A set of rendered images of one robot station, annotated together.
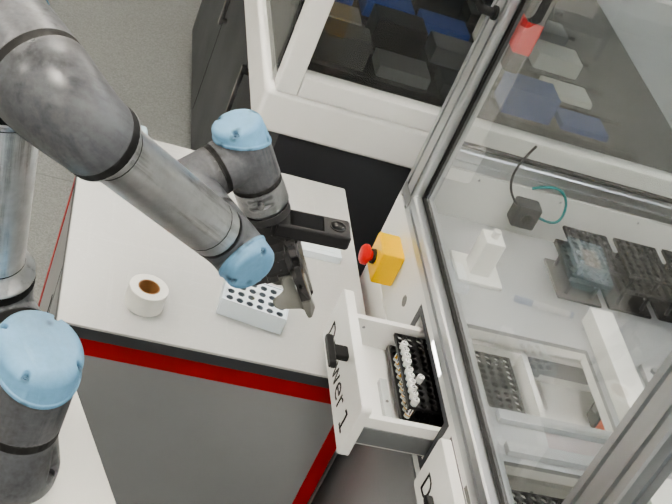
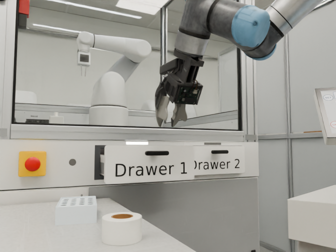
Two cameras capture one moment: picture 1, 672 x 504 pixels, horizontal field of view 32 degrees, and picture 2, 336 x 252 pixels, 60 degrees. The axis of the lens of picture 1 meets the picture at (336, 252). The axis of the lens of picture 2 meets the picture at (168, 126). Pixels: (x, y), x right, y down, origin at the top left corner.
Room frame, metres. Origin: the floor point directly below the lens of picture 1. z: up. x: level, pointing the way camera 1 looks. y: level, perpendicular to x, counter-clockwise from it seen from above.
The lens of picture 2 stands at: (1.56, 0.80, 0.92)
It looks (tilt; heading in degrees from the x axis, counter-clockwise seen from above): 4 degrees up; 265
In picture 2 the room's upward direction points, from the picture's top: straight up
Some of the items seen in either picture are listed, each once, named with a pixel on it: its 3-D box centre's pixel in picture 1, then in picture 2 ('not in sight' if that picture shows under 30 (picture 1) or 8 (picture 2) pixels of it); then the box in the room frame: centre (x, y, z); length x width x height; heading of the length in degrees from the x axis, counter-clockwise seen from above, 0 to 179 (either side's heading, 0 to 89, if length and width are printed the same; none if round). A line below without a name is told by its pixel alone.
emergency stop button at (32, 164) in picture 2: (367, 254); (32, 164); (1.86, -0.06, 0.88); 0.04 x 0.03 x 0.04; 20
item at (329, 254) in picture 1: (309, 241); not in sight; (1.98, 0.06, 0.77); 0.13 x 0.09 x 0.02; 110
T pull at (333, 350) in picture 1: (337, 352); (155, 153); (1.51, -0.07, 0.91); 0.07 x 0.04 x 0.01; 20
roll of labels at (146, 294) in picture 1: (146, 295); (122, 227); (1.59, 0.27, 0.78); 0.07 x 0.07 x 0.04
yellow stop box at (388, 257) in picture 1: (383, 258); (32, 163); (1.87, -0.09, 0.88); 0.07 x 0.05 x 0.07; 20
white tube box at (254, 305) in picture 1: (254, 302); (77, 209); (1.70, 0.10, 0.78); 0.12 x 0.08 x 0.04; 100
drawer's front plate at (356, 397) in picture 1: (345, 368); (152, 163); (1.52, -0.10, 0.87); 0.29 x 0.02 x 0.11; 20
